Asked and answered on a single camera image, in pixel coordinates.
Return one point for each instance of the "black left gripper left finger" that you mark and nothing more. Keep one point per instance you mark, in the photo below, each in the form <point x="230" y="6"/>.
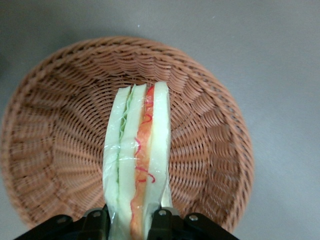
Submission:
<point x="96" y="225"/>

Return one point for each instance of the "triangle sandwich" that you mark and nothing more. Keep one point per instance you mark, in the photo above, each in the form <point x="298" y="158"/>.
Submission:
<point x="140" y="150"/>

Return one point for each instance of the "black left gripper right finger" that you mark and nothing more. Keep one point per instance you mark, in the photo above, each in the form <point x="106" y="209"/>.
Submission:
<point x="163" y="223"/>

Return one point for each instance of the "round brown wicker basket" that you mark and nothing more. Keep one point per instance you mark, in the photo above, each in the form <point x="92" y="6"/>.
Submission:
<point x="62" y="140"/>

